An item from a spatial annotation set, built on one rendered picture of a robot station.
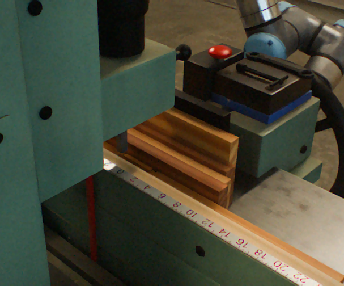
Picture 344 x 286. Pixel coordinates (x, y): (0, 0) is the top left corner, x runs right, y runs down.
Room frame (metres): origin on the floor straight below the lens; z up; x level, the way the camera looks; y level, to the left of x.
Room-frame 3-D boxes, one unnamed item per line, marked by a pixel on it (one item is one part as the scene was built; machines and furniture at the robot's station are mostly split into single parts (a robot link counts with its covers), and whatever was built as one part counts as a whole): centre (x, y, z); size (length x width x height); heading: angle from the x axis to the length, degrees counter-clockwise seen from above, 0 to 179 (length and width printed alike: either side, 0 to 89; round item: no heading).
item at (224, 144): (0.60, 0.01, 0.94); 0.21 x 0.01 x 0.08; 49
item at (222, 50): (0.67, -0.06, 1.02); 0.03 x 0.03 x 0.01
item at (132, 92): (0.53, 0.07, 1.03); 0.14 x 0.07 x 0.09; 139
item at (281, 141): (0.66, -0.10, 0.92); 0.15 x 0.13 x 0.09; 49
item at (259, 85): (0.67, -0.10, 0.99); 0.13 x 0.11 x 0.06; 49
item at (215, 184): (0.53, 0.01, 0.93); 0.18 x 0.02 x 0.06; 49
